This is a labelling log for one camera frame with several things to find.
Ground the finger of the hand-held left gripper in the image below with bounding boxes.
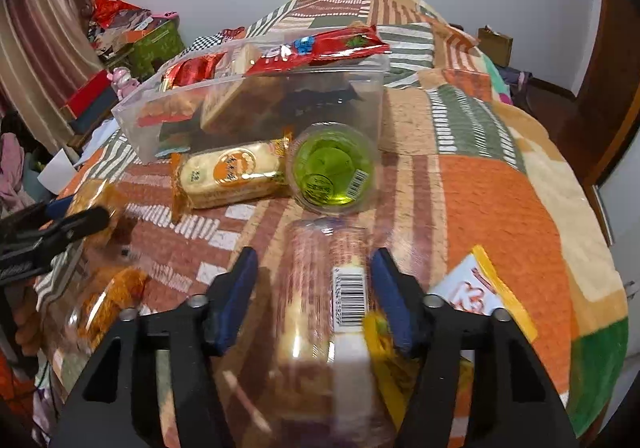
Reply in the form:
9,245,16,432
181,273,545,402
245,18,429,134
31,206,112,245
0,197,76,230

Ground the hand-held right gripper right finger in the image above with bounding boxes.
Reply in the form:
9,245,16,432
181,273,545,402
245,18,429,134
369,247,581,448

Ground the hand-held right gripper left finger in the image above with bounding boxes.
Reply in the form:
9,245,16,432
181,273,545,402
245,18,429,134
49,247,261,448

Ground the clear bag of orange fried snacks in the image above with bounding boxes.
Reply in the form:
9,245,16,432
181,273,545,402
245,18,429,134
64,177,137,260

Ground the long clear biscuit pack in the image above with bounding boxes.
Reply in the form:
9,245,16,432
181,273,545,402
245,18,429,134
267,218,398,448

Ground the clear bag of round crisps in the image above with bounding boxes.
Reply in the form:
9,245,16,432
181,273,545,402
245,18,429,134
65,265,152,346

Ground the red green rice cracker packet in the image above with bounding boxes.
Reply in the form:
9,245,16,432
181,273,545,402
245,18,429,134
137,53,227,130

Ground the clear plastic storage container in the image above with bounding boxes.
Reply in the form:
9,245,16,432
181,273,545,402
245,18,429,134
110,34,392,165

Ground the red packet with cartoon figures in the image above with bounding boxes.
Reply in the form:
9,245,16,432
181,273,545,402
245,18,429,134
244,24,392,77

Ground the person's left hand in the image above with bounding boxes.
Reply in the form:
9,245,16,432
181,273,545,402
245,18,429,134
14,278,50,356

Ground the white notebook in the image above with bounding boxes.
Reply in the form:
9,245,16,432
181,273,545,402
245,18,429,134
39,147,82,195

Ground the pink cloth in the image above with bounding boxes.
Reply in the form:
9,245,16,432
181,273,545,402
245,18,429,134
0,132,28,211

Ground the yellow snack packet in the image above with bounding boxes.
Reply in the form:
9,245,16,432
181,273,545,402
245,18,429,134
364,245,540,429

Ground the grey box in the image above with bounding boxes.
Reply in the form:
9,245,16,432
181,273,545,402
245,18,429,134
74,92,122,131

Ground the red box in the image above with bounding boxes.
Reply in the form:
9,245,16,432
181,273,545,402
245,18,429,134
64,70,114,118

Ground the cracker pack with orange ends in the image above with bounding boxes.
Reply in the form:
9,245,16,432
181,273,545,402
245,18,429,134
170,132,295,225

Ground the patchwork striped blanket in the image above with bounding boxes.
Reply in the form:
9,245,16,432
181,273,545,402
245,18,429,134
34,0,632,448

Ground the pink rabbit toy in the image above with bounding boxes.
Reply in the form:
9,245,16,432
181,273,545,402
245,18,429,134
110,66,142,97

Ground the green jelly cup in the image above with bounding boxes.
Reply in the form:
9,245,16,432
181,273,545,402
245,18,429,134
286,122,377,217

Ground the striped brown curtain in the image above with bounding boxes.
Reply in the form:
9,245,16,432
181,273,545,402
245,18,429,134
0,0,105,151

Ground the green storage box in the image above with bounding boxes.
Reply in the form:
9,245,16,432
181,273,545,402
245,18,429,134
128,20,188,80

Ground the red plastic bag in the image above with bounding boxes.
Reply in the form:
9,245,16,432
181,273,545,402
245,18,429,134
91,0,147,30

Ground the checkered patchwork quilt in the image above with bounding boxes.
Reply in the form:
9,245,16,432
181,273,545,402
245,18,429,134
186,26,247,53

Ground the brown cardboard box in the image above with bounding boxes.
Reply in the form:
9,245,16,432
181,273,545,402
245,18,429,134
477,25,514,70

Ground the brown wooden door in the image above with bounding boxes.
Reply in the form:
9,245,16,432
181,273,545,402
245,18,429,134
574,0,640,191

